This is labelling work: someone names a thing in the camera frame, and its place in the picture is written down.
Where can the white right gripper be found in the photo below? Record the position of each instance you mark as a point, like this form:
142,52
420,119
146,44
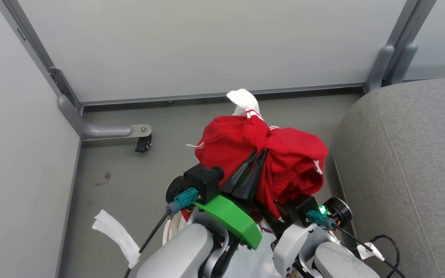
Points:
296,241

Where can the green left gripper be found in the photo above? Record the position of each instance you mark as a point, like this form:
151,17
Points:
232,218

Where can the red knit garment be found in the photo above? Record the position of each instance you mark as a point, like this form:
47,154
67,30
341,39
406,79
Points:
292,154

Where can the black caster wheel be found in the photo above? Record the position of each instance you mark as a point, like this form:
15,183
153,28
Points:
143,144

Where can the grey fabric sofa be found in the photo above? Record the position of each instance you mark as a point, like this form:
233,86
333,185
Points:
411,173

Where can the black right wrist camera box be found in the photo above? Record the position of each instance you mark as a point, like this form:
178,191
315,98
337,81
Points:
306,210

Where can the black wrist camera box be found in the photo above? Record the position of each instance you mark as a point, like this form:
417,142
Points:
203,181
306,210

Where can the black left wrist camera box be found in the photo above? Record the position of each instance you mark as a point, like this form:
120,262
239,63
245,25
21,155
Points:
203,181

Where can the grey partition bottom rail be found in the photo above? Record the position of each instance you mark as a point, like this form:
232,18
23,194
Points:
207,96

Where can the grey partition foot bracket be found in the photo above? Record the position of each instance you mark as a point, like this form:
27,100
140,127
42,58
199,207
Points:
99,130

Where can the grey double partition post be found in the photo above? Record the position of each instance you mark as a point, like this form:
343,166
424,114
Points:
400,46

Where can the grey slanted partition post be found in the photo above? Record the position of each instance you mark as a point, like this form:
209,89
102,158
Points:
33,46

